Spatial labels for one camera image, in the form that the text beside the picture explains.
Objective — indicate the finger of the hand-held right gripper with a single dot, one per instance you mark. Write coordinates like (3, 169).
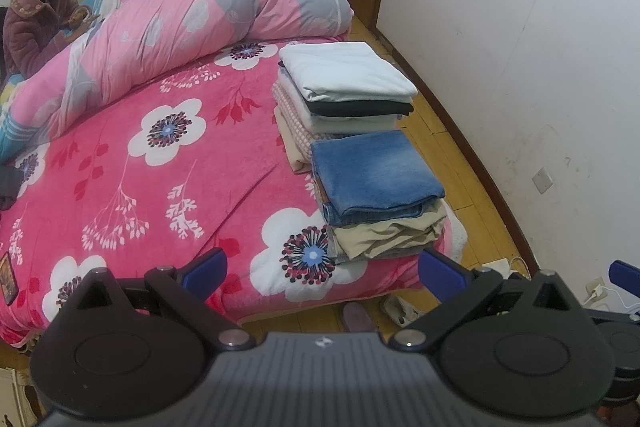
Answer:
(627, 276)
(620, 317)

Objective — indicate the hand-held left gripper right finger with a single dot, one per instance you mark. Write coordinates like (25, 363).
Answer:
(440, 272)

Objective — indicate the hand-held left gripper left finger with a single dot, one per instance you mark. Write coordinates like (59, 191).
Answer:
(207, 269)

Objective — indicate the blue jeans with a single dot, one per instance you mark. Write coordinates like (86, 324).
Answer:
(375, 172)

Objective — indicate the white slipper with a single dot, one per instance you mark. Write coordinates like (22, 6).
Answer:
(400, 309)

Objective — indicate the white power strip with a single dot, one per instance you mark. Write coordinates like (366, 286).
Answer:
(495, 268)

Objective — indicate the khaki pants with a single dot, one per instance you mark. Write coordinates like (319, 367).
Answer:
(390, 237)

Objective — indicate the pink floral blanket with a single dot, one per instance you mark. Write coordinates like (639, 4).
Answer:
(225, 187)

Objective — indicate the purple slipper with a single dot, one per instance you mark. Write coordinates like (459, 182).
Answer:
(360, 318)

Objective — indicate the beige folded cloth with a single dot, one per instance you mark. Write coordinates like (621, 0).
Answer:
(295, 159)

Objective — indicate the black folded garment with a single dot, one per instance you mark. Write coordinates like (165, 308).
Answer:
(365, 108)

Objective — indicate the smartphone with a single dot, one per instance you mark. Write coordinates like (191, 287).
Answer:
(7, 279)

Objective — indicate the black pants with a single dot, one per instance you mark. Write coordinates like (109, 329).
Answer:
(10, 189)

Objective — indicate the white folded cloth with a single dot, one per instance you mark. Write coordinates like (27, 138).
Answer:
(345, 69)

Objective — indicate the cream nightstand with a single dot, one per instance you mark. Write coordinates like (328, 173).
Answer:
(15, 399)

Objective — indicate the pink grey patchwork quilt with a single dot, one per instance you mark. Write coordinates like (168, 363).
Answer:
(175, 22)

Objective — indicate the white wall socket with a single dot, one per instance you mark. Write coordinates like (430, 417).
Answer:
(542, 180)
(595, 289)

